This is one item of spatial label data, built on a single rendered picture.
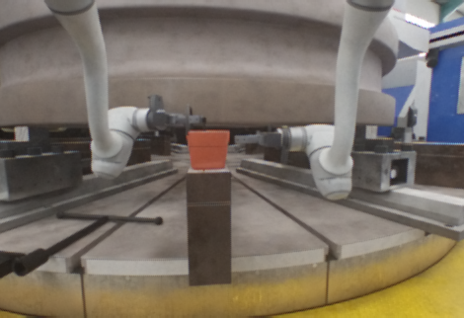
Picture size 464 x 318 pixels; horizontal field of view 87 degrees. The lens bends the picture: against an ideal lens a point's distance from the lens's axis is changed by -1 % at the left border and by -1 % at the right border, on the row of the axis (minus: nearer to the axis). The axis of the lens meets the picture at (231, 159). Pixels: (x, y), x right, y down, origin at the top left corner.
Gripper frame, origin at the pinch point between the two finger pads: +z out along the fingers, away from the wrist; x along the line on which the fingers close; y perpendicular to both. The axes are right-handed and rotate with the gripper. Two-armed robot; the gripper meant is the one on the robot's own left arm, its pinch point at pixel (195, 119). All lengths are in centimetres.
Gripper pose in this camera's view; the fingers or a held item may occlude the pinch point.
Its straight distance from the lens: 89.9
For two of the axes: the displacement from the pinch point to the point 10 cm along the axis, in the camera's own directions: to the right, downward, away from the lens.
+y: 0.0, 9.9, 1.2
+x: -2.9, 1.2, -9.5
